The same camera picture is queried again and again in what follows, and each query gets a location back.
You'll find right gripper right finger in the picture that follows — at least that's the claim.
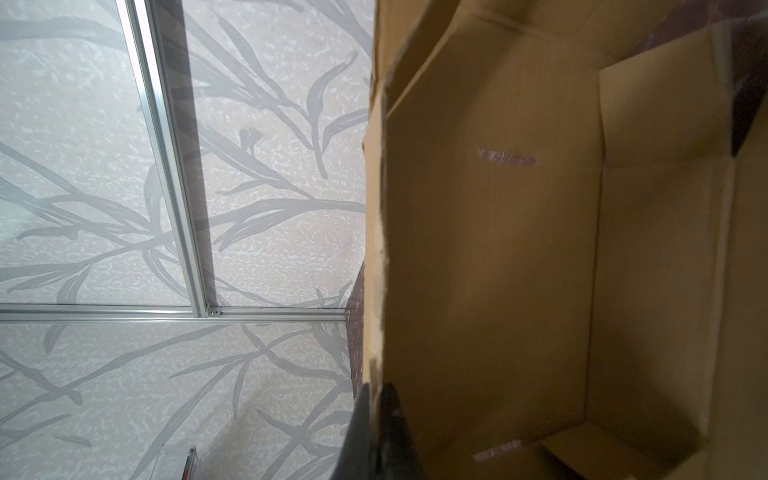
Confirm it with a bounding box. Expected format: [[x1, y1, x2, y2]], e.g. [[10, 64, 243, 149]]
[[376, 383, 426, 480]]

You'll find clear plastic wall bin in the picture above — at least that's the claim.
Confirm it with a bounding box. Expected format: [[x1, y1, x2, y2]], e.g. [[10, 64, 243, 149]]
[[150, 444, 199, 480]]

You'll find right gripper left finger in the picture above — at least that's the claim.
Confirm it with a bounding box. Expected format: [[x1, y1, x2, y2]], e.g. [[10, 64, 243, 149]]
[[330, 383, 375, 480]]

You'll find brown cardboard box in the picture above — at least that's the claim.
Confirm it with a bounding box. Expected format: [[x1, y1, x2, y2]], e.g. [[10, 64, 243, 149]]
[[363, 1, 767, 479]]

